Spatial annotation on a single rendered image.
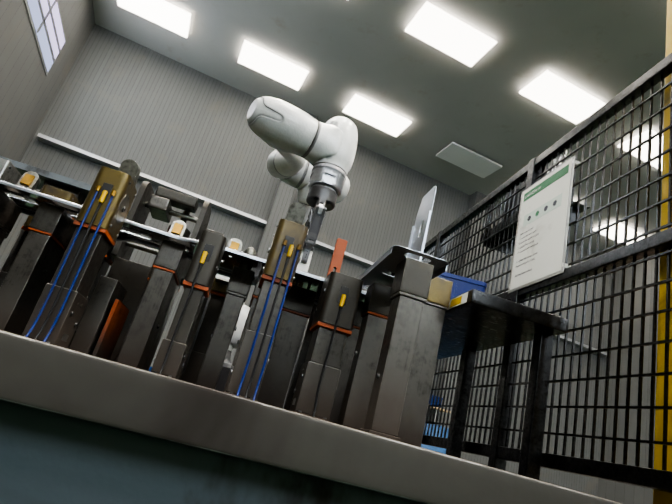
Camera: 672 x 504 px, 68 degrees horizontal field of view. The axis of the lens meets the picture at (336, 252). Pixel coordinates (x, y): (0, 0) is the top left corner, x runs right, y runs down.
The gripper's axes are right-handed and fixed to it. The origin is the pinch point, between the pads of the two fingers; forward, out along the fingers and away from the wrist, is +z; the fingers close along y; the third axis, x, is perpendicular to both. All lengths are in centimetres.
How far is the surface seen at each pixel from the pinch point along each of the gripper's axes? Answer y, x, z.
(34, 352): 78, -21, 35
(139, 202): -14.1, -44.2, -7.1
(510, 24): -386, 215, -548
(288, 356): 1.6, 2.7, 21.9
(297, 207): 18.4, -5.8, -5.8
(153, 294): 5.6, -28.7, 17.9
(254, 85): -729, -131, -548
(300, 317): 1.6, 2.9, 12.7
